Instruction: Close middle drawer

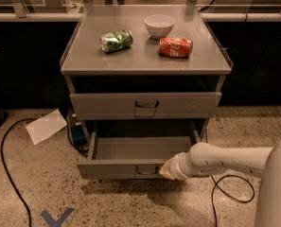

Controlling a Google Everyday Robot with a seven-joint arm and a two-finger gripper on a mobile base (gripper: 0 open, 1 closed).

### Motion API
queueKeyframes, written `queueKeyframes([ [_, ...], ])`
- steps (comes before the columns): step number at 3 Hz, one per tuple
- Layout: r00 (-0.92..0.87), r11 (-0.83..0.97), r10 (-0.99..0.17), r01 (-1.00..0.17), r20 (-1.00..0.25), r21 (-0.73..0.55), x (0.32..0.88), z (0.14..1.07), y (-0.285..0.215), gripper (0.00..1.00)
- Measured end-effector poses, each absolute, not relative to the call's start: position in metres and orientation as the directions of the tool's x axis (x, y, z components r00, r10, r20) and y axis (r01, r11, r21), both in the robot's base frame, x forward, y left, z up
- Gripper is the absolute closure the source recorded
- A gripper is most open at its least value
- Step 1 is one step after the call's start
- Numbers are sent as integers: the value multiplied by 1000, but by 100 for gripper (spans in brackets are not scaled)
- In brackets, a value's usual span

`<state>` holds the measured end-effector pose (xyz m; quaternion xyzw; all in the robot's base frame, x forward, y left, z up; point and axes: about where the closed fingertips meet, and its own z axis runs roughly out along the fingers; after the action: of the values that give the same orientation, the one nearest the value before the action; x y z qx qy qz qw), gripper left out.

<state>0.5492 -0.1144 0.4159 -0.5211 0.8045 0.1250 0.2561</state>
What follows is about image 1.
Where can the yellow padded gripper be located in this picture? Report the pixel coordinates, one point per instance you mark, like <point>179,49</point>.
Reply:
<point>179,165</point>

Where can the grey drawer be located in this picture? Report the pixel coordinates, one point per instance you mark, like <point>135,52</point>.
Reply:
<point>131,157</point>
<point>145,105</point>

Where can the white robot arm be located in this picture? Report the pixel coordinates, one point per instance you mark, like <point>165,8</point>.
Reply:
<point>204,159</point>

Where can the grey drawer cabinet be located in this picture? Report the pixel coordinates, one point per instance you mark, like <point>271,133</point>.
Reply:
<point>141,68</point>

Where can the blue power box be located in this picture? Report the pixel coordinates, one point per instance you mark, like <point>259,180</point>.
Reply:
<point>78,136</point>

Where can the crushed red cola can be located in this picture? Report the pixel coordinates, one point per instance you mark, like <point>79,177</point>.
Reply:
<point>175,47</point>

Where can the white paper sheet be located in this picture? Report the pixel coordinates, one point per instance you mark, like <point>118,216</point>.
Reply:
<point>45,127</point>

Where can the crushed green soda can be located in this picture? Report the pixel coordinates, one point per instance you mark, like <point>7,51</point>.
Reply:
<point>117,40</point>

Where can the white bowl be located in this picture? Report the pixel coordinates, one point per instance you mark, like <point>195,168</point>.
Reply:
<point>159,25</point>

